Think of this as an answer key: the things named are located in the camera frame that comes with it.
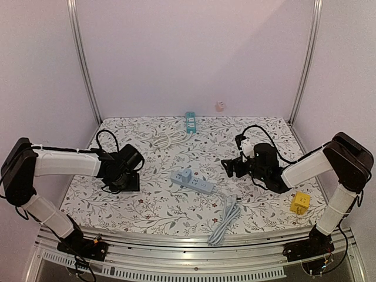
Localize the yellow cube socket adapter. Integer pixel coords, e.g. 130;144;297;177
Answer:
290;192;311;215

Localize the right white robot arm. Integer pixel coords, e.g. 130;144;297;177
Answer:
221;132;374;256

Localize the light blue plug adapter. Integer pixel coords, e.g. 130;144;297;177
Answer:
181;169;192;183

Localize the aluminium front rail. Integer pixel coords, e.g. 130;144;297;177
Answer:
23;226;368;282

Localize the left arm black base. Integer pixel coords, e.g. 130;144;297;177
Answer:
57;230;109;261

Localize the white coiled cord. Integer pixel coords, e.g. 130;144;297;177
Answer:
150;130;194;149

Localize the left aluminium corner post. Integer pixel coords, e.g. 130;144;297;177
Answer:
66;0;102;125

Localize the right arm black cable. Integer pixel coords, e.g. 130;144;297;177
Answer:
242;125;297;164

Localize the floral table cloth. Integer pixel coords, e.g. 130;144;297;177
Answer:
61;116;325;237

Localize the aluminium corner post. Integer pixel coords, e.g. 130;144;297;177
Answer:
66;0;102;125
288;0;323;127

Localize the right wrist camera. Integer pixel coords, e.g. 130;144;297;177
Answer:
235;134;254;163

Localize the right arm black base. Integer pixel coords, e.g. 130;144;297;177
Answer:
283;226;334;276

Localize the grey-blue cord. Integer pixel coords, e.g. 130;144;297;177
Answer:
207;193;242;246

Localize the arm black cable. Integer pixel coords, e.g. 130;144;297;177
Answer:
96;129;121;155
242;125;297;164

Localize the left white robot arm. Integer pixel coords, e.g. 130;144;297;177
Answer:
1;137;145;255

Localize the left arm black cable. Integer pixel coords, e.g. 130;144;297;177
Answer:
96;129;121;155

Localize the pink plug adapter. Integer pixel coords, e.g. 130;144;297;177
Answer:
215;101;226;112

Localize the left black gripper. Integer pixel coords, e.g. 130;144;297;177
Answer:
108;172;140;193

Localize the right aluminium corner post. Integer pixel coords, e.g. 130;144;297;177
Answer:
288;0;323;127

